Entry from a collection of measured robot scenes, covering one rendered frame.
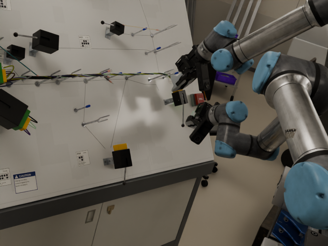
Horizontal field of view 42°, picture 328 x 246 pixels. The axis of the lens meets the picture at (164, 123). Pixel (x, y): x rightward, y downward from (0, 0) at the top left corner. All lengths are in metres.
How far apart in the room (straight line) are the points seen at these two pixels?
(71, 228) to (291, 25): 1.01
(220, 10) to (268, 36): 7.42
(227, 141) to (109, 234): 0.64
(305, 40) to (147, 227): 6.25
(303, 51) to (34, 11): 6.60
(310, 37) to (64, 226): 6.67
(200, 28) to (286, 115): 7.95
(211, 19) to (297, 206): 8.10
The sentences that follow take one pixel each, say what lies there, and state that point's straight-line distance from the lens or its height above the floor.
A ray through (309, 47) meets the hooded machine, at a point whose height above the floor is 0.87.
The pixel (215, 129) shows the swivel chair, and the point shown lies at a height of 0.48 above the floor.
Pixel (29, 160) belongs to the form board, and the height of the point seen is 0.97.
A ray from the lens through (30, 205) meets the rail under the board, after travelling 1.38.
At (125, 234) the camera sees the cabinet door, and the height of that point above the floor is 0.56.
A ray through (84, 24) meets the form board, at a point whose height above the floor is 1.34.
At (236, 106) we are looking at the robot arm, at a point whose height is 1.26.
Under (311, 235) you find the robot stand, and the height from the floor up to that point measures 1.16.
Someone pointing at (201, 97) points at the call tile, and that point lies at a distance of 1.93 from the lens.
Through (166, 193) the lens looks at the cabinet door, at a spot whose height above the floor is 0.72.
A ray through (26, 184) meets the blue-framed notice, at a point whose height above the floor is 0.91.
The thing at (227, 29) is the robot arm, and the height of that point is 1.47.
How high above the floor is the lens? 1.66
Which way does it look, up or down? 21 degrees down
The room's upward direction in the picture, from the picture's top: 17 degrees clockwise
